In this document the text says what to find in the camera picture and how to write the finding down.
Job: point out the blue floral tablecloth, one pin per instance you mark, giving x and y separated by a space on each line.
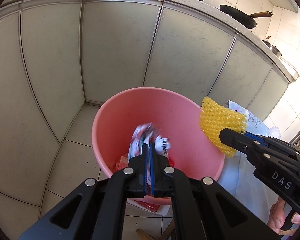
242 180

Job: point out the white plastic container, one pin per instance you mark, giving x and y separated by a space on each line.
293 71

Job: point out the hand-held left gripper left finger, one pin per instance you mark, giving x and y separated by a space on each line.
145 160

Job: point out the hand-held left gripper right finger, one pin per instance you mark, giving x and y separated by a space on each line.
153 170

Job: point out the printed wrapper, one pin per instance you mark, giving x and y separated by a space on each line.
140 136

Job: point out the person's right hand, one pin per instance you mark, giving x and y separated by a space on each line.
280 217

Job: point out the red and white paper packet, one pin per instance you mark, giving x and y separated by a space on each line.
150 206

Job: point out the white plastic bag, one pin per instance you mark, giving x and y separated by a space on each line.
275 131

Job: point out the wooden stick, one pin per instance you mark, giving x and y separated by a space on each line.
143 235

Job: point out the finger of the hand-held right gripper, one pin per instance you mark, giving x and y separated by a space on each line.
236 140
256 137

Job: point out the yellow foam net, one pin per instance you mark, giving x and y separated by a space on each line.
215 127

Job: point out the steel bowl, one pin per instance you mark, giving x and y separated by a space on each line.
273 48

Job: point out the grey kitchen cabinet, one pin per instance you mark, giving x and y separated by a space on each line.
115 50

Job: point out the pink plastic bucket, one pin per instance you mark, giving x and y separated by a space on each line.
120 110

